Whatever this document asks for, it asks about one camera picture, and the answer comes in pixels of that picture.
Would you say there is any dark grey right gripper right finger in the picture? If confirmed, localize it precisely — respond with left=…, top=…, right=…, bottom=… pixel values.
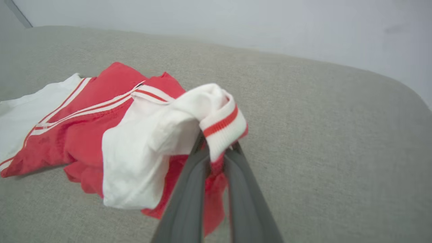
left=224, top=142, right=284, bottom=243

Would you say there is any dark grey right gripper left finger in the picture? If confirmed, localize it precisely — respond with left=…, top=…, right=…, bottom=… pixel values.
left=151, top=132, right=212, bottom=243

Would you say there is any red and white basketball jersey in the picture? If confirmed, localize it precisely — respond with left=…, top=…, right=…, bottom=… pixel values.
left=0, top=62, right=249, bottom=237

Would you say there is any grey fabric sofa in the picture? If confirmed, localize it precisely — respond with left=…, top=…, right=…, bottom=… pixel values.
left=0, top=25, right=432, bottom=243

